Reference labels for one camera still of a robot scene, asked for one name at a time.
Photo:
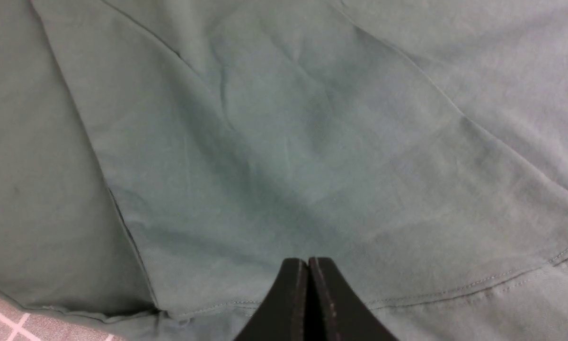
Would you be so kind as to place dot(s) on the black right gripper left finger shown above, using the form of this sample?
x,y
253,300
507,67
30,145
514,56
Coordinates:
x,y
281,315

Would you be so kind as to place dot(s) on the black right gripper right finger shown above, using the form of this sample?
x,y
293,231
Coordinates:
x,y
335,312

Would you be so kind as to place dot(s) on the green long-sleeved shirt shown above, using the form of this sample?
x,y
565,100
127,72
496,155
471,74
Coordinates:
x,y
159,159

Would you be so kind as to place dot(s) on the grey checked tablecloth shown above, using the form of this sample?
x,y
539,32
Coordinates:
x,y
16,325

